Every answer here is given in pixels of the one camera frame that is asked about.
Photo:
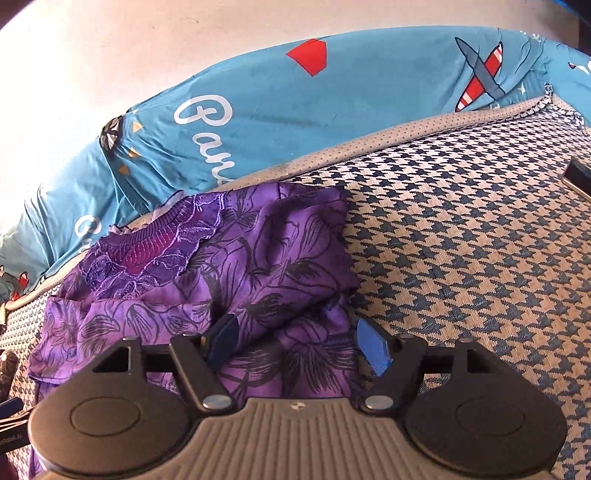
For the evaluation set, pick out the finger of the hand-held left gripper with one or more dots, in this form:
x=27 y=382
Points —
x=11 y=406

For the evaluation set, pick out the purple floral dress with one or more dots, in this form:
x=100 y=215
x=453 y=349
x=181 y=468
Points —
x=258 y=258

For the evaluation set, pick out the blue printed bedsheet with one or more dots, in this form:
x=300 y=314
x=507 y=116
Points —
x=323 y=106

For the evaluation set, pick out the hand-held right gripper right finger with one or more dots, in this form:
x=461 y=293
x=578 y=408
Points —
x=376 y=346

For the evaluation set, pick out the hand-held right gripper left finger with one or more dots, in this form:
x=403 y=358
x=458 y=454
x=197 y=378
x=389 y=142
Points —
x=224 y=339

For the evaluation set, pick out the black smartphone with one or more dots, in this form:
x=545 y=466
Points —
x=579 y=177

